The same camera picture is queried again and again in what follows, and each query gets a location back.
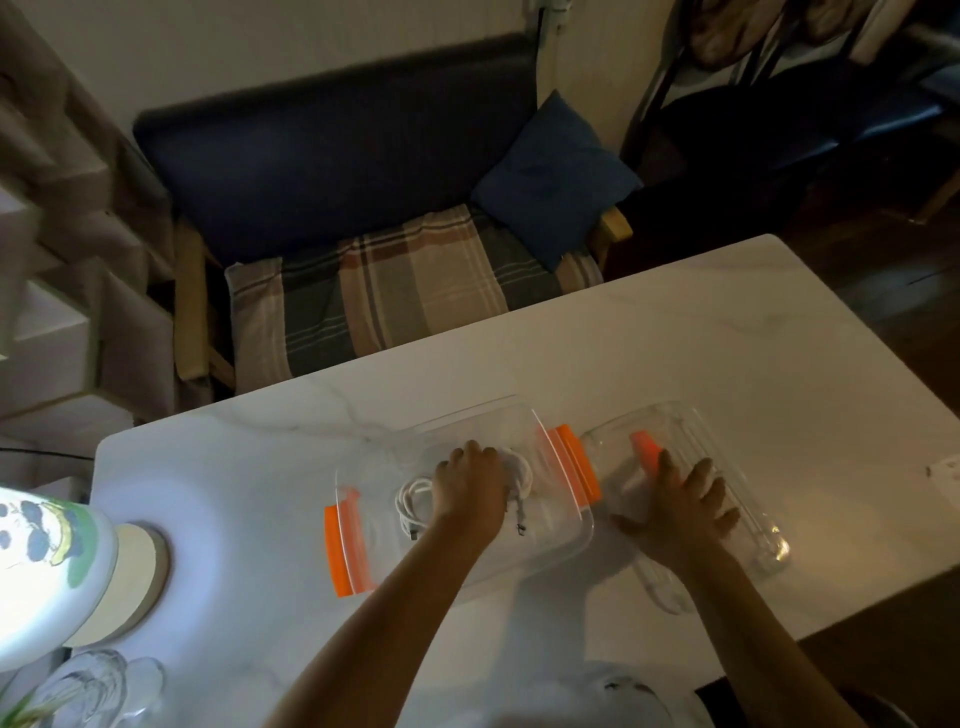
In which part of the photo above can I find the person's left hand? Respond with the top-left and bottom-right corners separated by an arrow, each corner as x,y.
431,440 -> 513,543

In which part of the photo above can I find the person's right hand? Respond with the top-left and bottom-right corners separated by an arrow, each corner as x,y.
611,448 -> 742,576

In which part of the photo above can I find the clear lid with orange clip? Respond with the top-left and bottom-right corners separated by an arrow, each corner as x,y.
579,400 -> 793,618

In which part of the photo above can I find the person's left forearm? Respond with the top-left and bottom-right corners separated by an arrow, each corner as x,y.
264,521 -> 500,728

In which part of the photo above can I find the person's right forearm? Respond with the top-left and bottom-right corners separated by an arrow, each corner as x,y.
673,551 -> 867,728

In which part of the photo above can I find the person's white shirt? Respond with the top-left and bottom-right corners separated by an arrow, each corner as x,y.
420,658 -> 702,728

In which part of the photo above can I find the plaid seat cushion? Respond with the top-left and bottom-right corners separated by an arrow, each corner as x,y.
224,203 -> 606,396

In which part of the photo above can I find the small white object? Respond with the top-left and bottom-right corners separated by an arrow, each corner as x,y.
925,452 -> 960,494

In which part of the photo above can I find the blue pillow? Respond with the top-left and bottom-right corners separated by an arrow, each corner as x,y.
470,89 -> 645,273

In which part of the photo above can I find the dark blue wooden sofa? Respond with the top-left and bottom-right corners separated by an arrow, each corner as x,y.
133,33 -> 635,395

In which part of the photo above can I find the dark chair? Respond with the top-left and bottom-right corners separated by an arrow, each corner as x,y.
604,0 -> 960,280

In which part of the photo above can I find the white stepped shelf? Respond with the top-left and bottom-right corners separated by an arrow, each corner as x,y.
0,0 -> 180,500

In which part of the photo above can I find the white lamp with panda print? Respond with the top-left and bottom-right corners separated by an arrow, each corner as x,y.
0,486 -> 172,674

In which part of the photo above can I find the clear glass dish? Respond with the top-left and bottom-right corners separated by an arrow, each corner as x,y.
18,648 -> 168,728

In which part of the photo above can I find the clear container with orange handles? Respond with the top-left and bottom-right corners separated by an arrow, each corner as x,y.
324,399 -> 603,601

